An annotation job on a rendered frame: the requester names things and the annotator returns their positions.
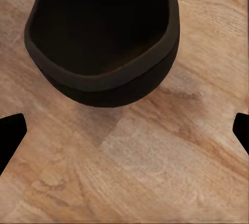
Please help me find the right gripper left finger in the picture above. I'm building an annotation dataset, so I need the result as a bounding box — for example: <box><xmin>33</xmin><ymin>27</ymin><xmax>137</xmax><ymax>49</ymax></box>
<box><xmin>0</xmin><ymin>113</ymin><xmax>27</xmax><ymax>176</ymax></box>

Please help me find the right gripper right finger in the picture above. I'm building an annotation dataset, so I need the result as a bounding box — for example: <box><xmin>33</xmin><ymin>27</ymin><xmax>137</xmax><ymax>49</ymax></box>
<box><xmin>232</xmin><ymin>113</ymin><xmax>249</xmax><ymax>155</ymax></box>

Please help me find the cauldron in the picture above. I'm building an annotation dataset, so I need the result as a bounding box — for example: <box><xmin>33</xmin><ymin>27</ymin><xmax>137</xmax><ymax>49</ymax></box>
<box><xmin>24</xmin><ymin>0</ymin><xmax>180</xmax><ymax>108</ymax></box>

